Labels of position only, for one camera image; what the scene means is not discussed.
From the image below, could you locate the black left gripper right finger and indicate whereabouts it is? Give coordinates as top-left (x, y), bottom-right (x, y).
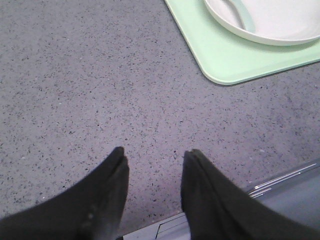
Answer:
top-left (180, 149), bottom-right (320, 240)

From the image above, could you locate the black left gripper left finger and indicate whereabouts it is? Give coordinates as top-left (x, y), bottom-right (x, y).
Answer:
top-left (0, 147), bottom-right (129, 240)

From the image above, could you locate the white round plate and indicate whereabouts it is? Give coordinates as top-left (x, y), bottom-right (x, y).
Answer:
top-left (204, 0), bottom-right (320, 46)

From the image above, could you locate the light green plastic tray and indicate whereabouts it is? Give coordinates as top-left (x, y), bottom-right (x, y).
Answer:
top-left (165, 0), bottom-right (320, 85)

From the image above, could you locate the sage green plastic spoon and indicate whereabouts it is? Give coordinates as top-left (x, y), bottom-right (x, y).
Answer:
top-left (229, 0), bottom-right (256, 33)

